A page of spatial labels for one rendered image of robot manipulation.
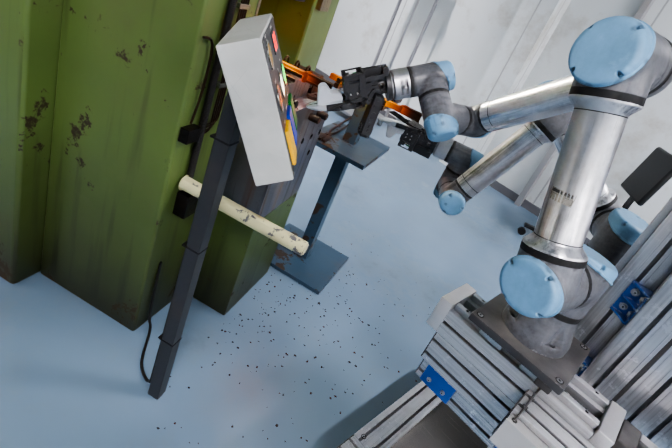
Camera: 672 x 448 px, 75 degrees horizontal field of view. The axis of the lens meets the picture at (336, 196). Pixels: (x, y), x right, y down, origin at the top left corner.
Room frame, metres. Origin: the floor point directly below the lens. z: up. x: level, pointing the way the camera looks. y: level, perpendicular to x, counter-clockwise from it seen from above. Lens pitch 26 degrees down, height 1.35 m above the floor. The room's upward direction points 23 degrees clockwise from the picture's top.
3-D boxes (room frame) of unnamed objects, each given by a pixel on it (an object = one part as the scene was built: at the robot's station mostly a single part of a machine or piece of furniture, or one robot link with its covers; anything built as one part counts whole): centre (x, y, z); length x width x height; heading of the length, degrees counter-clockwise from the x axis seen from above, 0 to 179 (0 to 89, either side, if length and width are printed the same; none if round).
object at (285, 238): (1.14, 0.24, 0.62); 0.44 x 0.05 x 0.05; 80
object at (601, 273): (0.85, -0.53, 0.98); 0.13 x 0.12 x 0.14; 133
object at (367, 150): (1.96, 0.04, 0.69); 0.40 x 0.30 x 0.02; 167
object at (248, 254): (1.59, 0.47, 0.23); 0.56 x 0.38 x 0.47; 80
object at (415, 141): (1.44, -0.18, 0.97); 0.12 x 0.08 x 0.09; 80
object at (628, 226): (1.27, -0.82, 0.98); 0.13 x 0.12 x 0.14; 178
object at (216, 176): (0.93, 0.28, 0.54); 0.04 x 0.04 x 1.08; 80
